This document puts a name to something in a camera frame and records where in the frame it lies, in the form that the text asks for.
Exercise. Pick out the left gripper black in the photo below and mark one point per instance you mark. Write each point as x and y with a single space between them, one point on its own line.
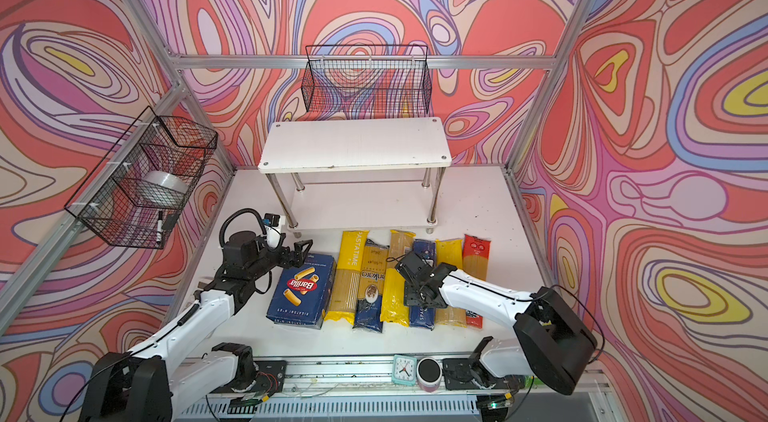
297 259

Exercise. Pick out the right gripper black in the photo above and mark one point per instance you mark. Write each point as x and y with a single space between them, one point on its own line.
411 296

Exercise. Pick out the clear yellow-top spaghetti bag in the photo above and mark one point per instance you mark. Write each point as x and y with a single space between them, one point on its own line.
450 252

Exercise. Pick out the blue Barilla spaghetti box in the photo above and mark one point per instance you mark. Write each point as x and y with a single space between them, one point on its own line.
419 317

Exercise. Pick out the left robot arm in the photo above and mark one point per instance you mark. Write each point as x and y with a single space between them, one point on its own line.
150 381

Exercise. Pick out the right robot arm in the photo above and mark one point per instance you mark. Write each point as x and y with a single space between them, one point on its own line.
551 341

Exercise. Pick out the white two-tier shelf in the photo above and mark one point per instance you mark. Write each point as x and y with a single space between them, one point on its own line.
355 174

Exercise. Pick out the blue Barilla rigatoni box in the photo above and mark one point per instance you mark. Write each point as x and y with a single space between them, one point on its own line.
302 295

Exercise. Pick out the red noodle bag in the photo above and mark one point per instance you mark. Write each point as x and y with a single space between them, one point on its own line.
475 256

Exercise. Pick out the yellow Pastatime spaghetti bag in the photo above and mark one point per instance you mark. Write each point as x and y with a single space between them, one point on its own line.
343 298

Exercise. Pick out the dark blue spaghetti bag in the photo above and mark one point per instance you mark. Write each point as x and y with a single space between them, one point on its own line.
370 289

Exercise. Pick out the teal alarm clock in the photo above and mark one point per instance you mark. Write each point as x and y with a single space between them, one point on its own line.
404 370

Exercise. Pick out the pink round speaker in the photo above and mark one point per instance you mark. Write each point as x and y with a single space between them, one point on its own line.
428 374

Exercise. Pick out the silver tape roll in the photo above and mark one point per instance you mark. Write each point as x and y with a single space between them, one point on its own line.
161 189

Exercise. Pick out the black wire basket left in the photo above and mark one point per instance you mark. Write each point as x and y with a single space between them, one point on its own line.
159 161

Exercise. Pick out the black wire basket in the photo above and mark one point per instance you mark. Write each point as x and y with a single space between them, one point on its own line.
367 81
159 161

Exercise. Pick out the black wire basket back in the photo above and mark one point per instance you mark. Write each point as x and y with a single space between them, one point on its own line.
367 81

